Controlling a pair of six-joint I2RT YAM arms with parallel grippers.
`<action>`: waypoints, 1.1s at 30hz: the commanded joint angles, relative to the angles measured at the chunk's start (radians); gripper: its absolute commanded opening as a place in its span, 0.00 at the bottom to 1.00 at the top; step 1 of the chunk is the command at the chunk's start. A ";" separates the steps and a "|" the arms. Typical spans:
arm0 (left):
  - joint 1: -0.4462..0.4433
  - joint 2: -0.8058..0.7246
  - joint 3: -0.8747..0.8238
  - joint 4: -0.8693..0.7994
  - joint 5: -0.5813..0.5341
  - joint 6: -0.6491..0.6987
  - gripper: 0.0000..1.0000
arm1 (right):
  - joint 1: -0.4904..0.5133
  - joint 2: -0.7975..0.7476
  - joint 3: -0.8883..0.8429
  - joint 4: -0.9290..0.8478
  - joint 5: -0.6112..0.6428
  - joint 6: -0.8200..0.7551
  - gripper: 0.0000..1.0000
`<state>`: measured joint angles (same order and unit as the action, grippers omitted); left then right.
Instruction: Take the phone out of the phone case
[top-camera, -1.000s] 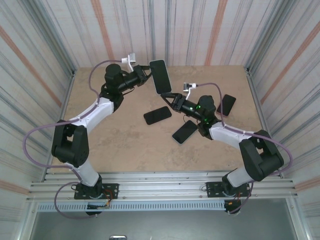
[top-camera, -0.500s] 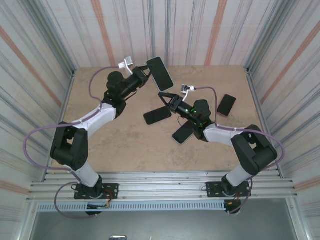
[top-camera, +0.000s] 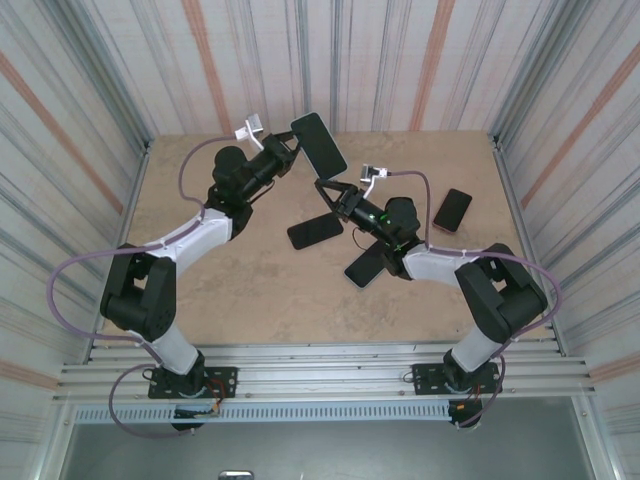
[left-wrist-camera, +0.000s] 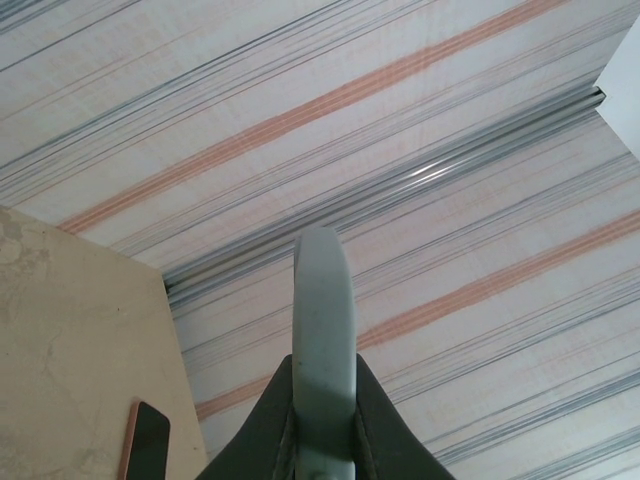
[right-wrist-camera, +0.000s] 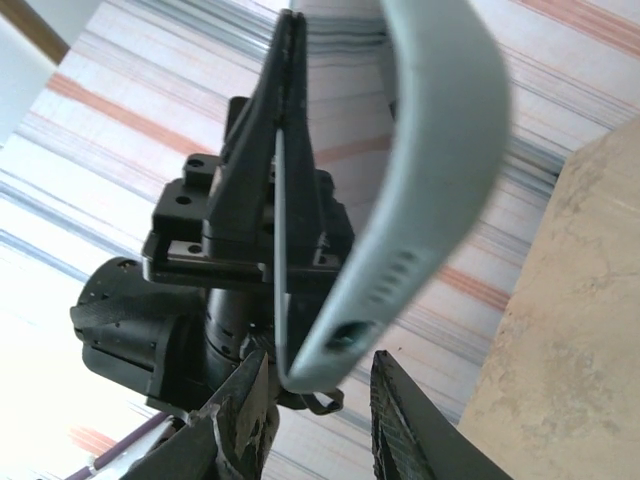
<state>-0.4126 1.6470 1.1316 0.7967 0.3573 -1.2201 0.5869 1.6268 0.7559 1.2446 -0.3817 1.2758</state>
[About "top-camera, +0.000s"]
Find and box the black smartphone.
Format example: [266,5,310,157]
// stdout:
[289,112,349,180]

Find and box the black phone case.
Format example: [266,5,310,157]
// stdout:
[287,212,346,251]

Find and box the pink phone case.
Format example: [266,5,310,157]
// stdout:
[431,187,474,234]

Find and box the black-screen smartphone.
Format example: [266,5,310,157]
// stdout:
[343,245,390,290]

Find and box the small controller board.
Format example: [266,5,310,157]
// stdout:
[172,403,224,419]
[447,398,484,417]

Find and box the grey metal panel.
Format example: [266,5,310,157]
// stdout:
[62,423,599,480]

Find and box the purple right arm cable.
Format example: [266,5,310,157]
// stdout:
[384,169,564,431]

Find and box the metal side rail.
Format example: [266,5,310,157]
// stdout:
[492,139,569,359]
[87,142,154,364]

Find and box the metal corner post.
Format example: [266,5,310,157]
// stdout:
[492,0,571,149]
[74,0,154,151]

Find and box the aluminium rail frame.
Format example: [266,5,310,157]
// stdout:
[52,342,599,404]

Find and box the slotted grey cable duct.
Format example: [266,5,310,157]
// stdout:
[72,403,454,425]

